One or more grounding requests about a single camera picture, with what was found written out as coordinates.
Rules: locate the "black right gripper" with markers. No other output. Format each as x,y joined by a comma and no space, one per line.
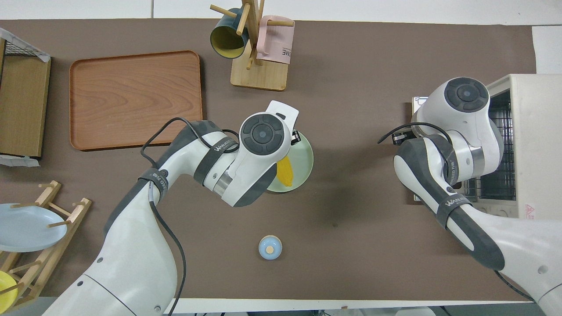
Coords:
401,138

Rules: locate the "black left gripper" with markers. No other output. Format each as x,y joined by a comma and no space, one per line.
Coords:
296,138

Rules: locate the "pale green plate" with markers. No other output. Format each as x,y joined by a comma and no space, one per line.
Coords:
303,162

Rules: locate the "yellow corn cob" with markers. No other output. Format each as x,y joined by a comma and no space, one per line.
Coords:
286,172

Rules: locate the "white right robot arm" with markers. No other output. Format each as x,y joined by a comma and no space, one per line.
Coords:
465,94

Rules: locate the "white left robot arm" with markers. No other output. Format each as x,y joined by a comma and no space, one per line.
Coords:
131,263

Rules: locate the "white toaster oven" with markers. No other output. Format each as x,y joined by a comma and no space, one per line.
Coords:
535,131

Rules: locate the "wooden mug tree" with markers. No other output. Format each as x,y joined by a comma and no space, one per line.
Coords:
259,74

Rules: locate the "brown table mat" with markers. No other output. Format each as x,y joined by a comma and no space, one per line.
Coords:
351,219

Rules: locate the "pink mug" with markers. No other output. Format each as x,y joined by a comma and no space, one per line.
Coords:
274,44

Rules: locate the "dark blue mug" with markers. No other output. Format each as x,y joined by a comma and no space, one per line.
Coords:
226,39

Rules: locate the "brown wooden tray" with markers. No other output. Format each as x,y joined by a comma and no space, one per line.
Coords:
136,101

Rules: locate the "wooden dish rack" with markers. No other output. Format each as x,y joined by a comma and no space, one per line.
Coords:
48,259

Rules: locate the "wooden shelf box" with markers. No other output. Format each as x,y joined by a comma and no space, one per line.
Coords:
22,105

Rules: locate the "light blue plate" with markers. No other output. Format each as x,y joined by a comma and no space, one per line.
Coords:
26,228

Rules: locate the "yellow plate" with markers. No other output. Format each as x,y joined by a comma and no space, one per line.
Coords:
5,292

